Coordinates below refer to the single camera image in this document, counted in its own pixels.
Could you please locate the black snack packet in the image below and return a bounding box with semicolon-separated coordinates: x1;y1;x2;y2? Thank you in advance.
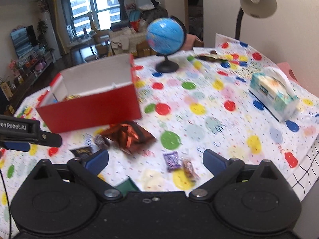
70;146;93;159

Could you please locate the small brown candy packet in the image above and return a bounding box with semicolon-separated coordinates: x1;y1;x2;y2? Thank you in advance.
182;158;199;182

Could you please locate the green snack packet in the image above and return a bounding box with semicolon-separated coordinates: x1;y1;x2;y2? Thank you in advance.
115;176;140;196

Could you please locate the purple candy packet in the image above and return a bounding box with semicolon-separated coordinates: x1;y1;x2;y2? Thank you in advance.
163;151;181;172

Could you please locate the orange yellow snack bag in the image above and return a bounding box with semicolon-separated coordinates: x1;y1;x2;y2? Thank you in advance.
63;94;81;101

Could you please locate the dark round wrapped candy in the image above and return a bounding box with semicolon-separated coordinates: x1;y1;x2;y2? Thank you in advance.
94;134;110;149

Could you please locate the brown foil snack bag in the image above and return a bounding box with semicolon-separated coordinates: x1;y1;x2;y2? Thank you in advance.
99;121;156;155

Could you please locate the balloon print tablecloth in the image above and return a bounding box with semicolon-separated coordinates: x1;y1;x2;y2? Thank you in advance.
1;35;318;238

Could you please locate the red cardboard box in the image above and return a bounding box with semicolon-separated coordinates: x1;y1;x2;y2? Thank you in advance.
36;54;142;133

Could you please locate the tissue pack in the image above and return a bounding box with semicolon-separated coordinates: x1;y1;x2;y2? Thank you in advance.
249;66;299;122

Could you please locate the television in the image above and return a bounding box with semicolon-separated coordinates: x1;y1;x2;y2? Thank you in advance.
10;25;38;58

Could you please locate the dark wrapper near globe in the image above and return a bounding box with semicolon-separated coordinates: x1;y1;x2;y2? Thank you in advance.
194;51;228;63

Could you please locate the wooden chair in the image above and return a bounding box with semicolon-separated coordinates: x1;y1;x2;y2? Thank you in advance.
136;40;157;58

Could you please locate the sofa with cream cover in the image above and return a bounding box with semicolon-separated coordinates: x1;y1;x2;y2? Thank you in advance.
109;27;146;55

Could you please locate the blue desk globe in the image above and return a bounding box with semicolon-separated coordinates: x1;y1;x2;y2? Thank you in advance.
146;16;187;73

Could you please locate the window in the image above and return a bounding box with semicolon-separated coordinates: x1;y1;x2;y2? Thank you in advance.
61;0;121;37

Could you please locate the silver desk lamp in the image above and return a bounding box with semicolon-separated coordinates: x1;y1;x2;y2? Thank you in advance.
235;0;277;40

